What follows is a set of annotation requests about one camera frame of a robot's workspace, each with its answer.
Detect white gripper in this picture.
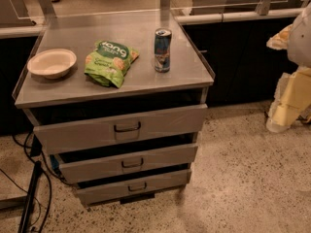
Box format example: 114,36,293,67
266,25,311,133

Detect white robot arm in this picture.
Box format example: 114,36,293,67
266,5,311,133

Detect grey bottom drawer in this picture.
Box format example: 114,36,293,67
76,169,191,205

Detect grey metal drawer cabinet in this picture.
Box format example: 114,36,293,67
12,9,216,209

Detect black floor cables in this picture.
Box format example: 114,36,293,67
0,131,71,233

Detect grey top drawer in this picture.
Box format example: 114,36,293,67
34,104,207,154

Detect grey middle drawer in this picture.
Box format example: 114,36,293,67
59,144,198,183

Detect grey drawer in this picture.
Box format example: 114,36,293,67
76,169,191,205
34,104,207,154
59,144,198,183

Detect black metal floor bar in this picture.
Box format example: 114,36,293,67
17,161,42,233

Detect blue energy drink can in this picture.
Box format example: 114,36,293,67
155,28,172,73

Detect green chips bag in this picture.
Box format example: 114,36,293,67
85,41,139,88

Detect white paper bowl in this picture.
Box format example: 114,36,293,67
27,49,77,80

